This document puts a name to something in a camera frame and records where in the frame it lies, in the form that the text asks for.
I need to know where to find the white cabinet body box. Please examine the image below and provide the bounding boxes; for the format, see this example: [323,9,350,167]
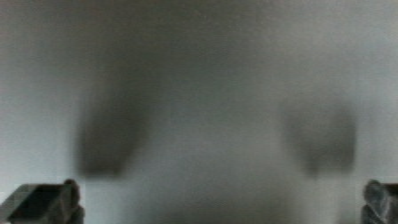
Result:
[0,0,398,224]

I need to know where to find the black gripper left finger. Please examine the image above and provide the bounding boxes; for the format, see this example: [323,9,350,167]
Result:
[0,179,83,224]

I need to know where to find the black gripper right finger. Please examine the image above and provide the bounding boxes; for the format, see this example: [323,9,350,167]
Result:
[360,180,398,224]

